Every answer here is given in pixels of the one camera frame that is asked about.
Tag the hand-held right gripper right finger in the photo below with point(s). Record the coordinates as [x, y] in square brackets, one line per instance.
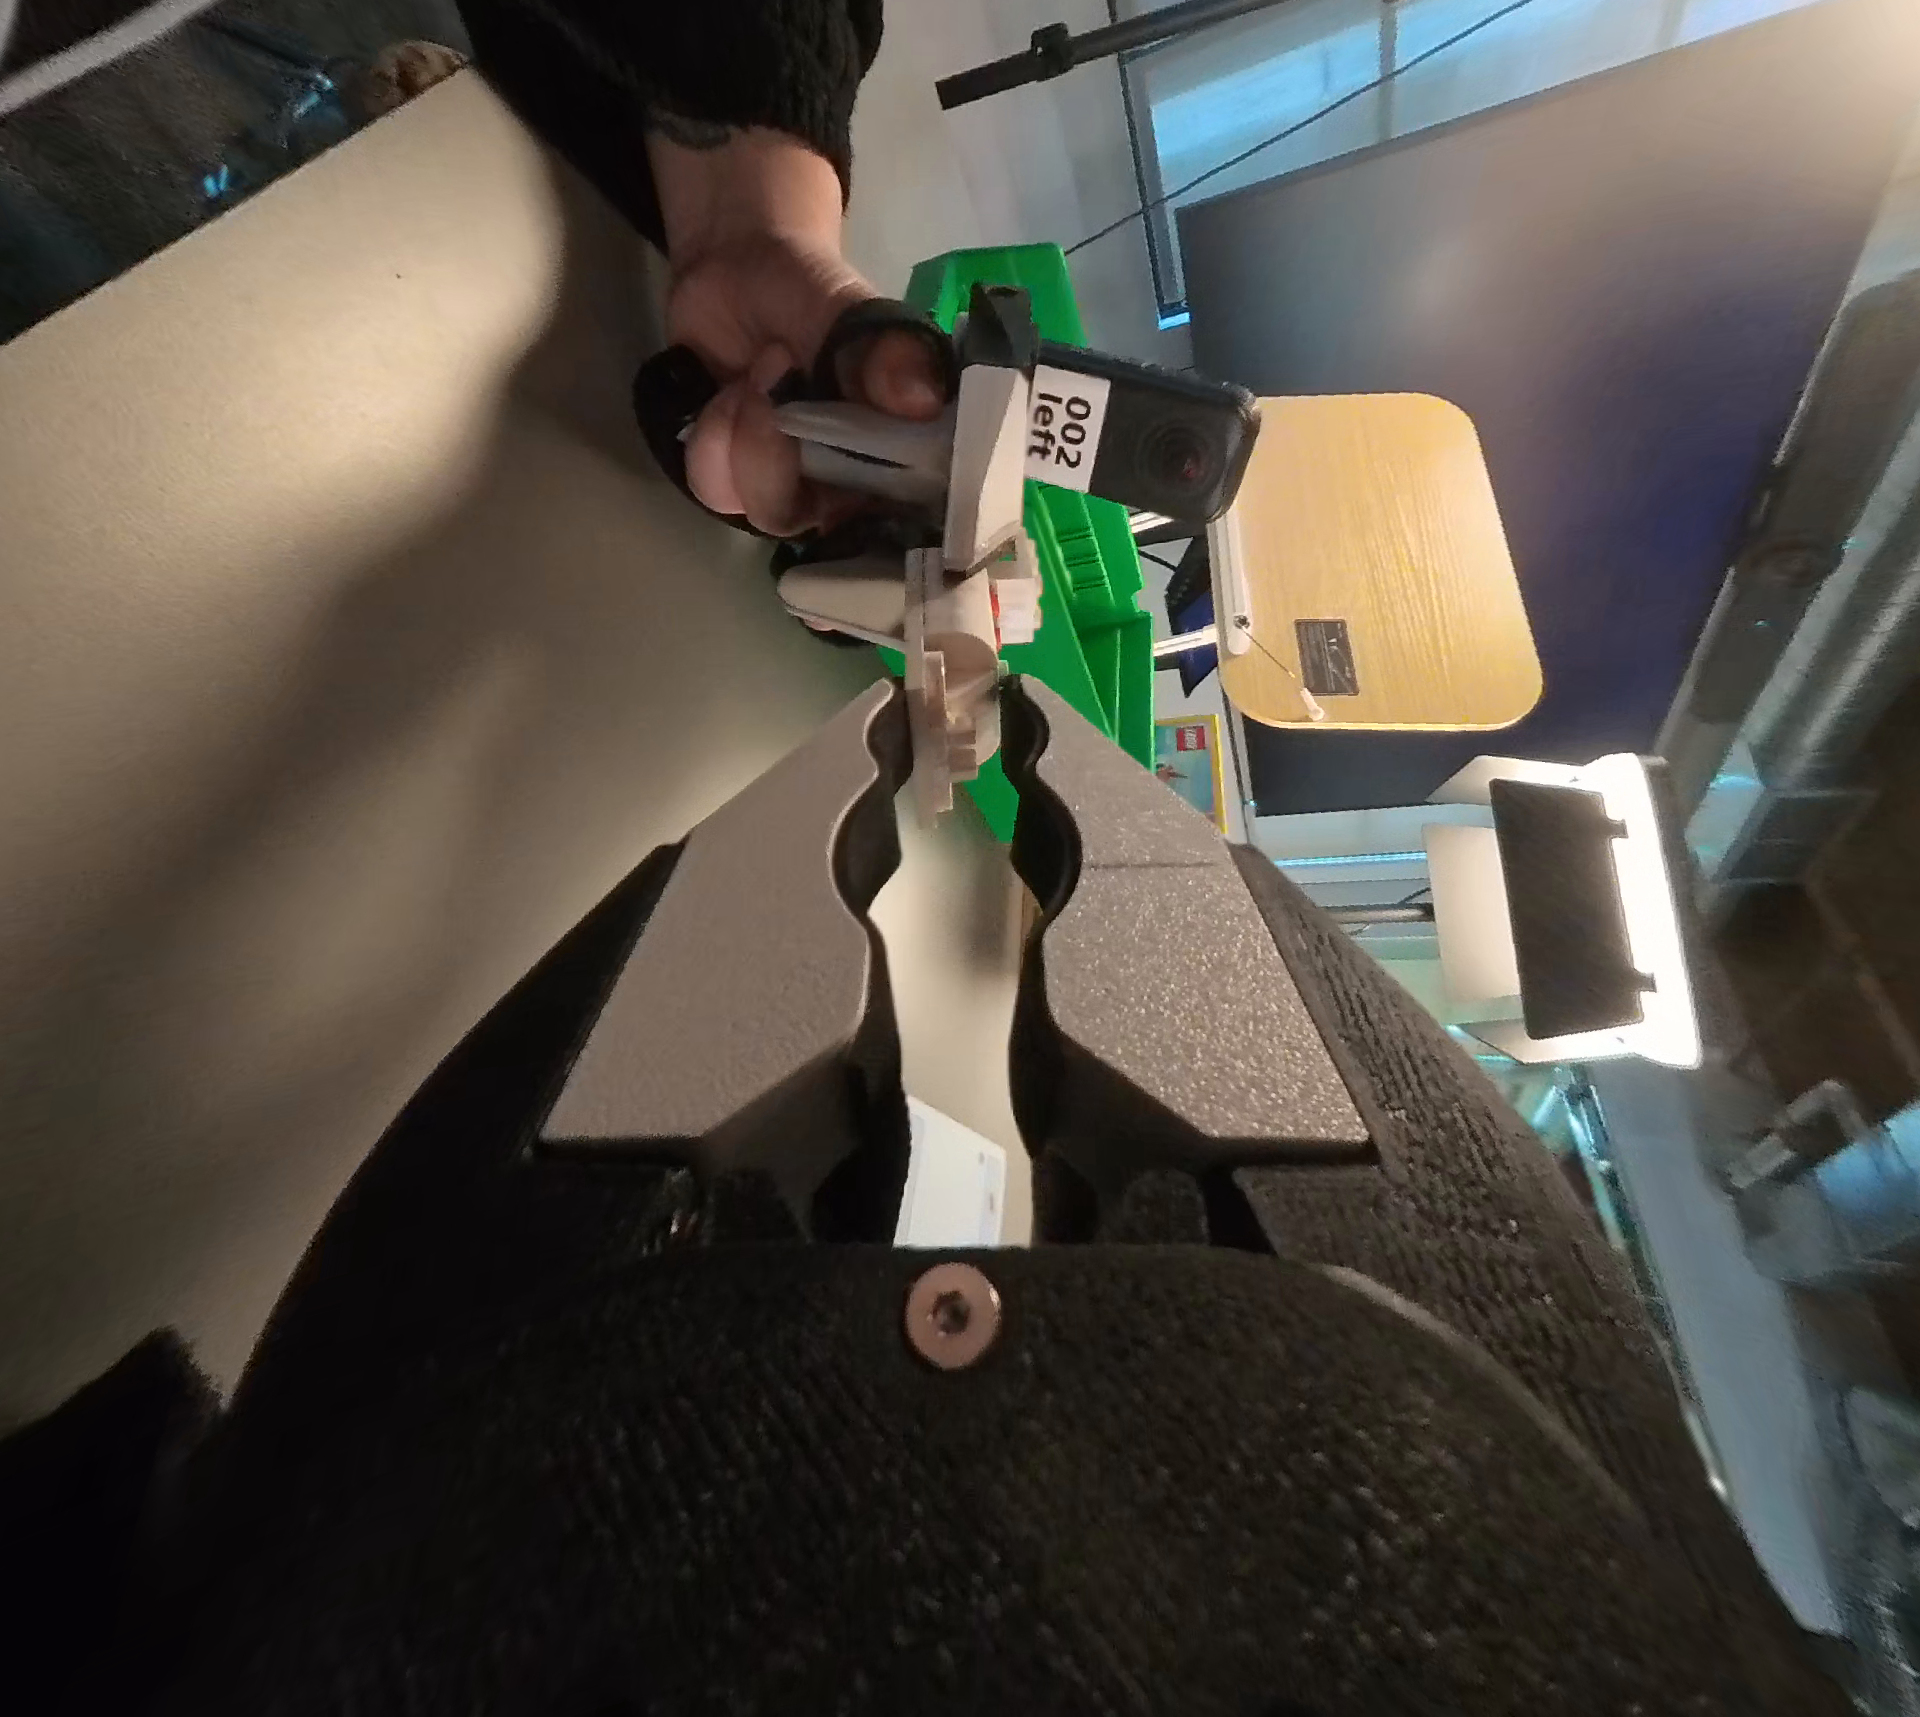
[1200, 997]

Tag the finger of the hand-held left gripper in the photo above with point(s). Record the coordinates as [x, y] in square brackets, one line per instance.
[990, 456]

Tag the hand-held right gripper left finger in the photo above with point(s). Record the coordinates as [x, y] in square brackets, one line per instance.
[720, 983]

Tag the white lego brick model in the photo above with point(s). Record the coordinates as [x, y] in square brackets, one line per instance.
[953, 652]

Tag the yellow lego set box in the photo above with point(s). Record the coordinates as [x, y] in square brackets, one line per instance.
[1196, 773]

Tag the person's left hand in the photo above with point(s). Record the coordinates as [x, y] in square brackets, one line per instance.
[751, 307]

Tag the white metal board stand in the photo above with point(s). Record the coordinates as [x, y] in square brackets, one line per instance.
[1230, 592]

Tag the rounded wooden board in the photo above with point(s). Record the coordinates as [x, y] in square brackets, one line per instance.
[1380, 546]

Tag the open instruction booklet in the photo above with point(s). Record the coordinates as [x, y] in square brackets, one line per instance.
[953, 1186]

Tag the white studio light panel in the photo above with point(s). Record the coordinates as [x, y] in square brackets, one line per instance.
[1665, 908]

